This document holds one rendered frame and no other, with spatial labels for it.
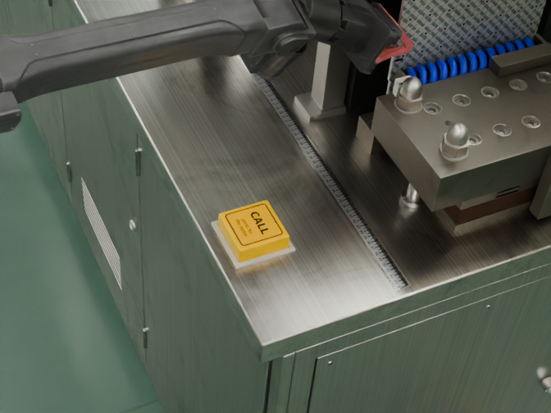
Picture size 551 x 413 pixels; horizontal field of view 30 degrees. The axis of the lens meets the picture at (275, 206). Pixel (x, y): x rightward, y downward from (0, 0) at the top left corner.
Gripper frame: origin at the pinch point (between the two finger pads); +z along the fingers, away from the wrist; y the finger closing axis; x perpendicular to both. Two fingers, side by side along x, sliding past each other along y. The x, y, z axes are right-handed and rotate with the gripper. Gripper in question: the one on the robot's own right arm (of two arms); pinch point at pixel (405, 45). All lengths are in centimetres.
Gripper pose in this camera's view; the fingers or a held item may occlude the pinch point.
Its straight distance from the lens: 137.3
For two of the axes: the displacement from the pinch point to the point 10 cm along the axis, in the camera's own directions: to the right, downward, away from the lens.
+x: 5.1, -7.3, -4.6
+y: 4.2, 6.8, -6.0
